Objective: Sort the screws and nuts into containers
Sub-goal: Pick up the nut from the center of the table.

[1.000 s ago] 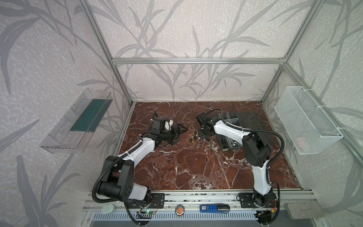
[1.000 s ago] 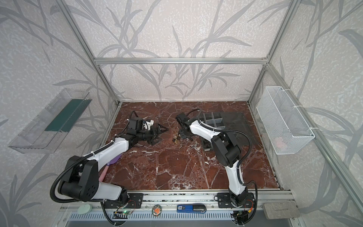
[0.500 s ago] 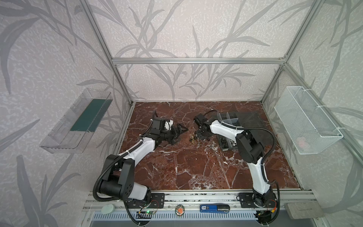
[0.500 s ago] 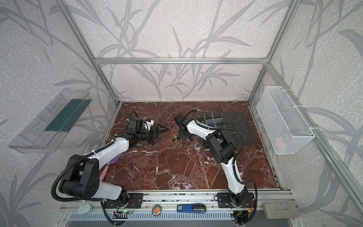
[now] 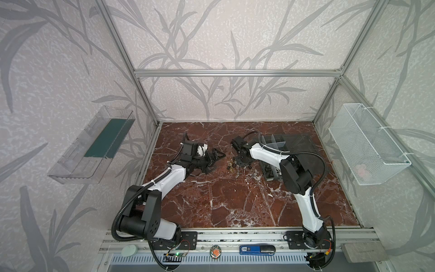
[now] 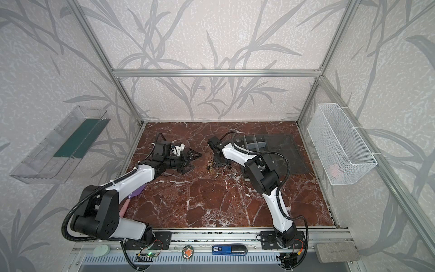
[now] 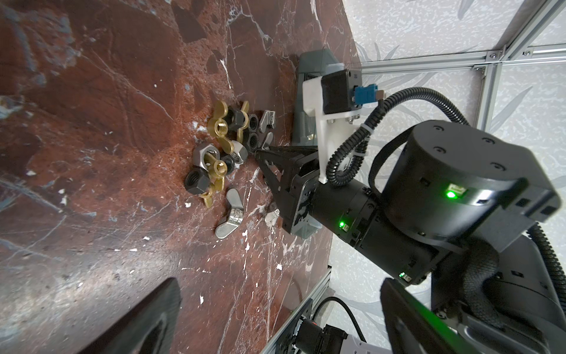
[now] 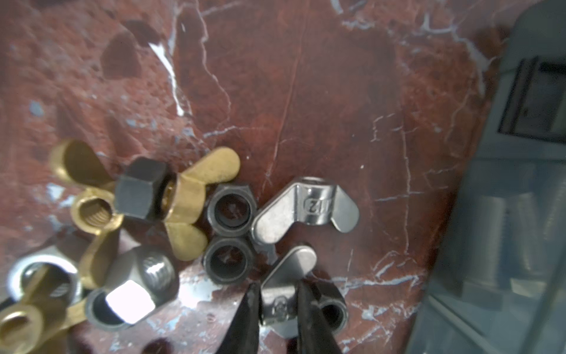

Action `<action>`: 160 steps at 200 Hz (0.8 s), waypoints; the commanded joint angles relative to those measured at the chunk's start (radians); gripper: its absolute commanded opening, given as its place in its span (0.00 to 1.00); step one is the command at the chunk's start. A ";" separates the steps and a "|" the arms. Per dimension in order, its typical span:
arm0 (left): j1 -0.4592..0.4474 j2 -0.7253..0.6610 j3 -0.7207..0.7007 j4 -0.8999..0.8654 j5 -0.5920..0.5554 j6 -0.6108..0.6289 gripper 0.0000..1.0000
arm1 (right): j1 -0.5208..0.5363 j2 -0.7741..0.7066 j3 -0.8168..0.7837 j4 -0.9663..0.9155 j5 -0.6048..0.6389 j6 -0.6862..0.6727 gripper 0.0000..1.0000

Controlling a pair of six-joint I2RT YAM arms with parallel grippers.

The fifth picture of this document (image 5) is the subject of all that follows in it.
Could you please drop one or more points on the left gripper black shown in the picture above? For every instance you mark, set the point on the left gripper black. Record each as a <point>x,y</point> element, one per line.
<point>210,162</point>

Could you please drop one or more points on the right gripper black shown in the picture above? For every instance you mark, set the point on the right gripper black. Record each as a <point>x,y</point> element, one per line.
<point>238,162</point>

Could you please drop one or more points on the grey compartment organizer box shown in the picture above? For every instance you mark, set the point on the grey compartment organizer box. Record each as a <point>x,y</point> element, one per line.
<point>274,148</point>

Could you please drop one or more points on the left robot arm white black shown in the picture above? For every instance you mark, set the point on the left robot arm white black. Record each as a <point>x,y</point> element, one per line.
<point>140,216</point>

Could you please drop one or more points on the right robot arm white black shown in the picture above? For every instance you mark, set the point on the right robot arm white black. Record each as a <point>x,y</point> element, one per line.
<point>297,178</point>

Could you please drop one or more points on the pile of screws and nuts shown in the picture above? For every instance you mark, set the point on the pile of screws and nuts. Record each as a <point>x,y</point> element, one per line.
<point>248,172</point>

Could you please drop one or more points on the round orange button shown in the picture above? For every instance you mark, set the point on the round orange button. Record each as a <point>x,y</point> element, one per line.
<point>215,252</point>

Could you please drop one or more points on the blue black usb device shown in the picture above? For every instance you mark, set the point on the blue black usb device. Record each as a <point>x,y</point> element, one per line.
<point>257,250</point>

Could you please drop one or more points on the small green circuit board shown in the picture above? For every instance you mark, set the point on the small green circuit board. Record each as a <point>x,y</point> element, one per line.
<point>176,255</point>

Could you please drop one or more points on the pink object in basket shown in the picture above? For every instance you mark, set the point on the pink object in basket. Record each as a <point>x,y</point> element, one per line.
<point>361,170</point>

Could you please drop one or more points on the white round disc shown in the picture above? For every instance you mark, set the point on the white round disc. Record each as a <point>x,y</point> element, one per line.
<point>129,250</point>

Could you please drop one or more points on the grey rectangular pad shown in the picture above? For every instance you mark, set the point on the grey rectangular pad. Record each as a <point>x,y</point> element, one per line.
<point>364,252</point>

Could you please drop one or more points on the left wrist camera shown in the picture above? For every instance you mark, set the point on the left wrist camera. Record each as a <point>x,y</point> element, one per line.
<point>201,150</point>

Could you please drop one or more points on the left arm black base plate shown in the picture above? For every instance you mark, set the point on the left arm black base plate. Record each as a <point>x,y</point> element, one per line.
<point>186,241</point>

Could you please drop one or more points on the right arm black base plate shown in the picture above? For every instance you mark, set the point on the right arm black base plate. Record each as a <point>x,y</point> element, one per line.
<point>295,240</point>

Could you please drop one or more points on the clear plastic wall bin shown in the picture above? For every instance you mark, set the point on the clear plastic wall bin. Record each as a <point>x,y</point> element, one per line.
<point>90,155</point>

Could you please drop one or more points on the white wire mesh basket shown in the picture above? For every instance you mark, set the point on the white wire mesh basket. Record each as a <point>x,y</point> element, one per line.
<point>363,140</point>

